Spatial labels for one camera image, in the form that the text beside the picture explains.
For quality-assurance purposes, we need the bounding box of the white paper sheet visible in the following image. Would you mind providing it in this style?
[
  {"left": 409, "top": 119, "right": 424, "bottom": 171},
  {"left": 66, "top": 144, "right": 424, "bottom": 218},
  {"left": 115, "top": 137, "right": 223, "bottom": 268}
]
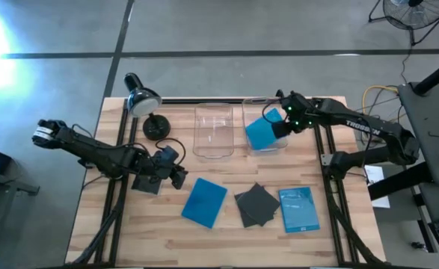
[{"left": 363, "top": 164, "right": 391, "bottom": 209}]

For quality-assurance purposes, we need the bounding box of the black aluminium table frame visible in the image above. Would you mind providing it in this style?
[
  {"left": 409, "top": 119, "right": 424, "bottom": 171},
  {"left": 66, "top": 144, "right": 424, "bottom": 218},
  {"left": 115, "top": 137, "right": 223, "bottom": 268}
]
[{"left": 71, "top": 97, "right": 384, "bottom": 268}]

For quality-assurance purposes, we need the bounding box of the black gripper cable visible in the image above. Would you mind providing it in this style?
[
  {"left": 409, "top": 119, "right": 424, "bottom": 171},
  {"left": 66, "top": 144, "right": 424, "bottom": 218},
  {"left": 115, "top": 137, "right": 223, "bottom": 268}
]
[
  {"left": 260, "top": 99, "right": 284, "bottom": 126},
  {"left": 154, "top": 137, "right": 187, "bottom": 167}
]

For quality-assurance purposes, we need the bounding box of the black fan power cable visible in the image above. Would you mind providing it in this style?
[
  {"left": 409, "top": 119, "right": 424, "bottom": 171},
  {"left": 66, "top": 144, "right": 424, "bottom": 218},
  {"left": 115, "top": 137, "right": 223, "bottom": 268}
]
[{"left": 400, "top": 43, "right": 411, "bottom": 84}]

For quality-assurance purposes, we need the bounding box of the black table leg beam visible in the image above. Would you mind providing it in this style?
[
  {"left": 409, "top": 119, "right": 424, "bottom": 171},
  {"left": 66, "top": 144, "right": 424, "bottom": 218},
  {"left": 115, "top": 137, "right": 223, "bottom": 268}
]
[{"left": 367, "top": 162, "right": 435, "bottom": 201}]

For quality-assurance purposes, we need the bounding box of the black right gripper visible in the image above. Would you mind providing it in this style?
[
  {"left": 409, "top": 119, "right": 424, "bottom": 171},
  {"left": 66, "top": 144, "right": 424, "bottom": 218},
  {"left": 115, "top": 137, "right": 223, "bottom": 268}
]
[{"left": 271, "top": 106, "right": 319, "bottom": 138}]

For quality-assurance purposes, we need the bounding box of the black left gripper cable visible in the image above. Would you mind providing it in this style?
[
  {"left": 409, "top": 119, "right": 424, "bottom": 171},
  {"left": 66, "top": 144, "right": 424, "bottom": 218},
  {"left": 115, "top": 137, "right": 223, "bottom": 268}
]
[{"left": 154, "top": 137, "right": 187, "bottom": 167}]

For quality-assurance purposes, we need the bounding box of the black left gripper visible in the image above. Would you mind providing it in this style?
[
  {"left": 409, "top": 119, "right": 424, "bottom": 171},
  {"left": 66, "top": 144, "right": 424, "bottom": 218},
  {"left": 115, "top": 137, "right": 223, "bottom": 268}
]
[{"left": 138, "top": 149, "right": 188, "bottom": 190}]

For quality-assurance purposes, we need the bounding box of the black desk lamp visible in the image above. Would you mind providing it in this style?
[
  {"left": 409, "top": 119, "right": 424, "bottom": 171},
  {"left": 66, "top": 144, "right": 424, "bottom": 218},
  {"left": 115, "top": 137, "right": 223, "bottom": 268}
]
[{"left": 123, "top": 72, "right": 172, "bottom": 142}]

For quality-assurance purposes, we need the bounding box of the clear plastic bin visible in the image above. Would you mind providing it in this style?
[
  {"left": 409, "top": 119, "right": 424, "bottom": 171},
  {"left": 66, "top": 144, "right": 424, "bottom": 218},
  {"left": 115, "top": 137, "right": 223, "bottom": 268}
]
[
  {"left": 192, "top": 102, "right": 236, "bottom": 158},
  {"left": 241, "top": 96, "right": 289, "bottom": 154}
]

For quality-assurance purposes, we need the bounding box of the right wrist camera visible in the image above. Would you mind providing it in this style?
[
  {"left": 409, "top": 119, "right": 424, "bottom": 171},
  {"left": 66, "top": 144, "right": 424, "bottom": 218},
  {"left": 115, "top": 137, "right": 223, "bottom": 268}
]
[{"left": 281, "top": 93, "right": 305, "bottom": 116}]

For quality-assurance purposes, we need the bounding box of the grey side table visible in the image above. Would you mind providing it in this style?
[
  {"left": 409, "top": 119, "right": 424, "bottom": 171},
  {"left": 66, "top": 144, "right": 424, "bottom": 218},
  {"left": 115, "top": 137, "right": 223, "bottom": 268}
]
[{"left": 397, "top": 80, "right": 439, "bottom": 186}]

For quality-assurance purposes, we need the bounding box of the blue jewel case white logo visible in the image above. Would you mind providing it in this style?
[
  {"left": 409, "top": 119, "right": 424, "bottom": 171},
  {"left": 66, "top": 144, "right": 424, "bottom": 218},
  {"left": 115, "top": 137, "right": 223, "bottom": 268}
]
[{"left": 277, "top": 186, "right": 321, "bottom": 234}]

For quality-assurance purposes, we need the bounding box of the black diagonal stand pole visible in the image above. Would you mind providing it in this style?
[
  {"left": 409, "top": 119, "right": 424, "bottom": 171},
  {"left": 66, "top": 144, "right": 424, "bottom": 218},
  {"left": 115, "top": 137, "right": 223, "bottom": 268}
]
[{"left": 413, "top": 55, "right": 439, "bottom": 95}]

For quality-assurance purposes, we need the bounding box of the yellow cable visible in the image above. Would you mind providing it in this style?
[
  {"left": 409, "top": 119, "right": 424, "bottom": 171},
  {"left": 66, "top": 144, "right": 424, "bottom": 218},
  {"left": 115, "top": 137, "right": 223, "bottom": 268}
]
[{"left": 361, "top": 84, "right": 399, "bottom": 113}]

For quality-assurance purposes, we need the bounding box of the black floor fan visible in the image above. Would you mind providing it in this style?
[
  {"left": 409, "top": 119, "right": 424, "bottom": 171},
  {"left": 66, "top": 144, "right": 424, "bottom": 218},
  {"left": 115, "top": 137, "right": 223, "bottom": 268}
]
[{"left": 367, "top": 0, "right": 439, "bottom": 46}]

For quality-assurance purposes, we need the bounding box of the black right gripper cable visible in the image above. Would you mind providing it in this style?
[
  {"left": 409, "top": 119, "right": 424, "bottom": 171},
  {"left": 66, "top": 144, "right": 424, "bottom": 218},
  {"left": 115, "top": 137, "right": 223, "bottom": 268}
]
[{"left": 260, "top": 99, "right": 284, "bottom": 126}]

